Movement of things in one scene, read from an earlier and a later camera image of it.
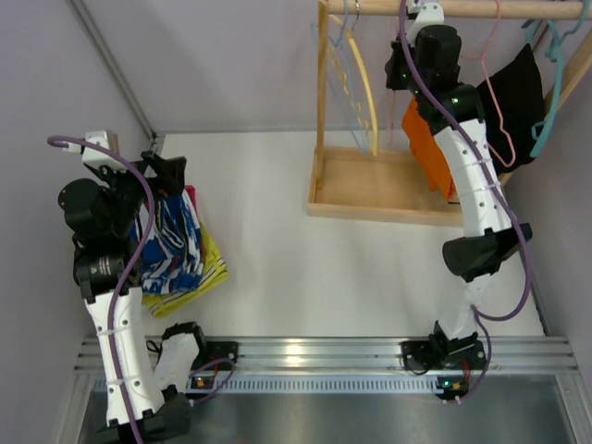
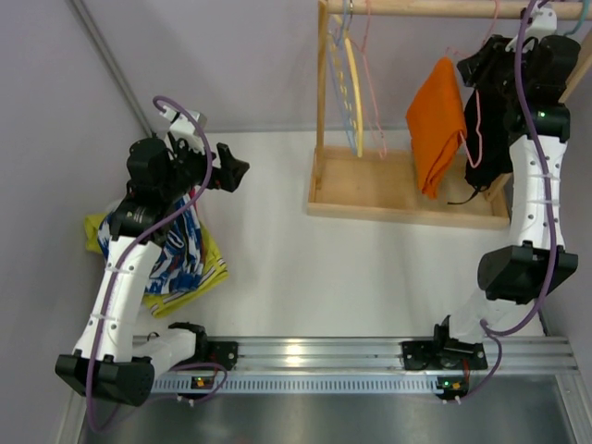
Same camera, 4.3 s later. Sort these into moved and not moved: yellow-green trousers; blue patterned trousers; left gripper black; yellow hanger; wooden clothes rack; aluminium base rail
Moved: left gripper black; yellow hanger
Not moved: yellow-green trousers; blue patterned trousers; wooden clothes rack; aluminium base rail
